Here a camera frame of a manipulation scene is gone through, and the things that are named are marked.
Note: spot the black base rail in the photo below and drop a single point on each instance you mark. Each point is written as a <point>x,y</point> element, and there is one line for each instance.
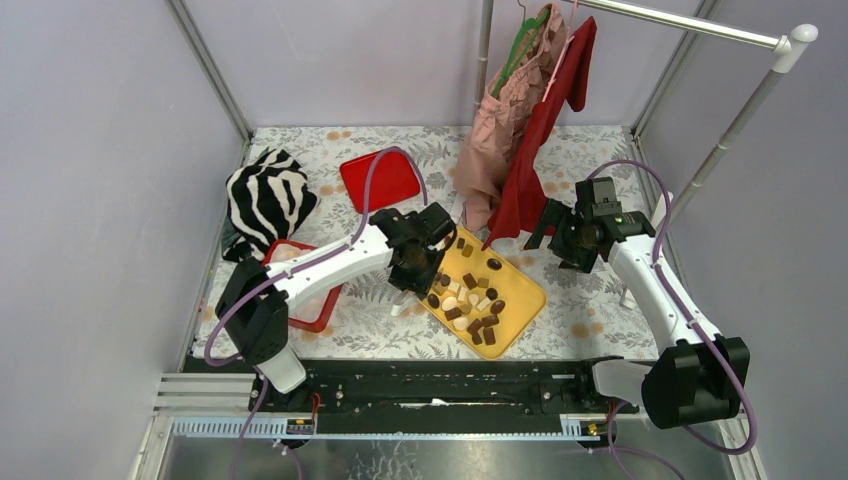
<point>441,397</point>

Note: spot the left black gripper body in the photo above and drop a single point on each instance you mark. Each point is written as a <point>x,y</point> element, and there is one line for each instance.
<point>417,274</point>

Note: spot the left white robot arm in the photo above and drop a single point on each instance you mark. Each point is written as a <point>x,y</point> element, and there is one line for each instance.
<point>257,302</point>

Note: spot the green hanger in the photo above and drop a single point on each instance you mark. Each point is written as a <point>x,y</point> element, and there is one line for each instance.
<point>517,56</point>

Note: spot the red box lid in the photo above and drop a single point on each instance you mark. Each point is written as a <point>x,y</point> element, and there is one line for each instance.
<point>393,180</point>

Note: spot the metal clothes rack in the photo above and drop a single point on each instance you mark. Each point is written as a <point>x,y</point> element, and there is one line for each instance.
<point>758,251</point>

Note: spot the dark oval chocolate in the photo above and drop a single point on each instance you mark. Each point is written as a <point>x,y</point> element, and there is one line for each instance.
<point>494,264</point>

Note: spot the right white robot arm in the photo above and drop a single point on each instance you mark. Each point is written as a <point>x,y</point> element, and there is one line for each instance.
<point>699,375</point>

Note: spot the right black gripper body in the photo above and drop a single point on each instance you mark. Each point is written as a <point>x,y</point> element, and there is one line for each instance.
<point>569,242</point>

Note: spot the red hanging garment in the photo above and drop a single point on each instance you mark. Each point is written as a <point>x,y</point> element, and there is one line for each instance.
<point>523,199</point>

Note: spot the pink hanging garment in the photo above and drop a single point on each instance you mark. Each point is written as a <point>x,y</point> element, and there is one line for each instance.
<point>500,123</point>

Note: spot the red box with liner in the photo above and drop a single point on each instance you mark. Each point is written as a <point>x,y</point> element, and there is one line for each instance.
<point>314,314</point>

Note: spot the yellow tray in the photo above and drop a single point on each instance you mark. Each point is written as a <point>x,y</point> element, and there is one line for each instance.
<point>488,310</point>

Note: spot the zebra striped cloth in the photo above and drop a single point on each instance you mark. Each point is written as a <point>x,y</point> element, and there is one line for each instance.
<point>267,200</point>

